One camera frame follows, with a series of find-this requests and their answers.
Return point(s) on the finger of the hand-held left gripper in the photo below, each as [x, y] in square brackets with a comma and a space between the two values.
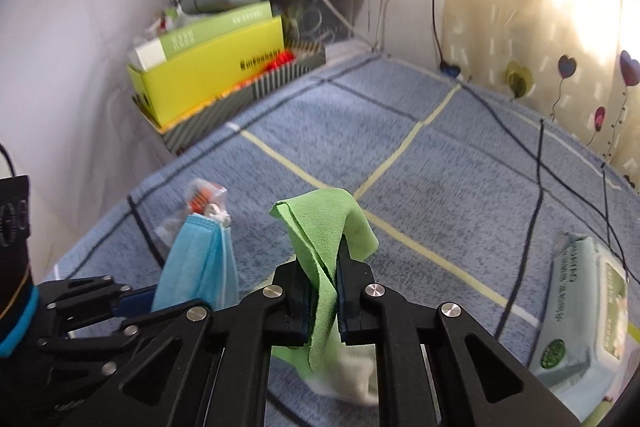
[90, 294]
[100, 339]

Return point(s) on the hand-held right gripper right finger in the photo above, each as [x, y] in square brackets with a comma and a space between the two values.
[347, 302]

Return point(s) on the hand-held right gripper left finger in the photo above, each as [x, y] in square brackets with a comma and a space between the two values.
[300, 302]

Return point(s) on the bright green cloth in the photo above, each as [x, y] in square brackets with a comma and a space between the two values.
[325, 227]

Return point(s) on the blue face mask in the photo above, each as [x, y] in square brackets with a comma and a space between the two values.
[195, 262]

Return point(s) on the blue elastic band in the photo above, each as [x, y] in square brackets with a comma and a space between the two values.
[17, 332]

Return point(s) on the small clear plastic packet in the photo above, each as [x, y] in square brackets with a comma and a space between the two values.
[202, 202]

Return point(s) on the striped tray box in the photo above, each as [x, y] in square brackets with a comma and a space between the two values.
[280, 77]

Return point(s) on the wet wipes pack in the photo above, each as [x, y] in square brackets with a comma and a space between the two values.
[580, 317]

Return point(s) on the small white box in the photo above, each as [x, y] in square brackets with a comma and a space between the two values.
[147, 56]

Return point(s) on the yellow box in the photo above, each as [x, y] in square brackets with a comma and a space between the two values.
[210, 72]

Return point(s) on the green flat box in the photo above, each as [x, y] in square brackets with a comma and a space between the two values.
[225, 24]

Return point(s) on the white tube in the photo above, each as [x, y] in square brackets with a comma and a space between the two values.
[327, 4]

